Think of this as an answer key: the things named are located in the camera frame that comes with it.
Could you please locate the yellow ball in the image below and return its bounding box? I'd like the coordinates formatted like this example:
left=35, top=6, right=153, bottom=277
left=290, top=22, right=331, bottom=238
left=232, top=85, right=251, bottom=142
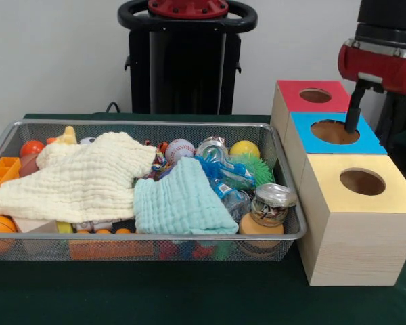
left=230, top=139, right=262, bottom=159

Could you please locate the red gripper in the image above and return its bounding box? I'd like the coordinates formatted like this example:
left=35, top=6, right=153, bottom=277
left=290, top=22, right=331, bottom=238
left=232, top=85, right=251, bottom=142
left=337, top=39, right=406, bottom=136

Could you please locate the orange plastic grid tray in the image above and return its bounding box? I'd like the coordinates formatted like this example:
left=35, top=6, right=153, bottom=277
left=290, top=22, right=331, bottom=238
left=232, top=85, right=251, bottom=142
left=0, top=156, right=22, bottom=217

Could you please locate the wooden three-hole box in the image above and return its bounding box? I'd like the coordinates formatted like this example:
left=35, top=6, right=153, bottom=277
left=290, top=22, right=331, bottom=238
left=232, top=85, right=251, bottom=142
left=269, top=80, right=406, bottom=287

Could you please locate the dark green table cloth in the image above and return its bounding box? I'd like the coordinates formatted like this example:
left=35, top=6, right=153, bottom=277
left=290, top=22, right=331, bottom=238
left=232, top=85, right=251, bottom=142
left=0, top=113, right=406, bottom=325

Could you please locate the yellow rubber duck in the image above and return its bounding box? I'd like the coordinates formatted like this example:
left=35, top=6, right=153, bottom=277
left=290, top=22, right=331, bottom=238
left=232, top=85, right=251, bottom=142
left=47, top=125, right=78, bottom=145

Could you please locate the crushed drink can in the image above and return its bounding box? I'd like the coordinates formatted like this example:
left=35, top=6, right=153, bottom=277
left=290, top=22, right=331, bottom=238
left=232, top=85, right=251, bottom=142
left=250, top=183, right=298, bottom=228

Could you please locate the silver mesh bin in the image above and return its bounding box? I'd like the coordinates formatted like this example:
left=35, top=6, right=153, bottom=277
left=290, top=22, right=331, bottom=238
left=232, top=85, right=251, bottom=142
left=0, top=118, right=308, bottom=262

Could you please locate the mint green muslin cloth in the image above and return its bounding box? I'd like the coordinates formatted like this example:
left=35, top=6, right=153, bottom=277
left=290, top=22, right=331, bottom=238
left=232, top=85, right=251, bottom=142
left=133, top=157, right=240, bottom=236

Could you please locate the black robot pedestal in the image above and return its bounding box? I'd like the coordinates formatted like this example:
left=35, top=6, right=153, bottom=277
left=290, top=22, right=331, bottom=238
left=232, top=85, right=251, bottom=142
left=117, top=0, right=258, bottom=115

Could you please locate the cream muslin cloth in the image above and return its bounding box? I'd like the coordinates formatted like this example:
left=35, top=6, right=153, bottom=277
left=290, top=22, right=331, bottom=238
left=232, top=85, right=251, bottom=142
left=0, top=131, right=158, bottom=224

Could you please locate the white baseball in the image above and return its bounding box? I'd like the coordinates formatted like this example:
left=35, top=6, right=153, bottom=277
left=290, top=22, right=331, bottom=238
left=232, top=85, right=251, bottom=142
left=164, top=138, right=196, bottom=166

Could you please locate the green spiky ball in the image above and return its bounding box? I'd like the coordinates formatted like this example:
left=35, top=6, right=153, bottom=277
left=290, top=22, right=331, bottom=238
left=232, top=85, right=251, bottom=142
left=228, top=152, right=275, bottom=188

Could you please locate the red-orange ball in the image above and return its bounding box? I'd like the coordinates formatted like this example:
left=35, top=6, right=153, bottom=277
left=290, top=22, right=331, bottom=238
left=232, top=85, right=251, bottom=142
left=20, top=139, right=47, bottom=158

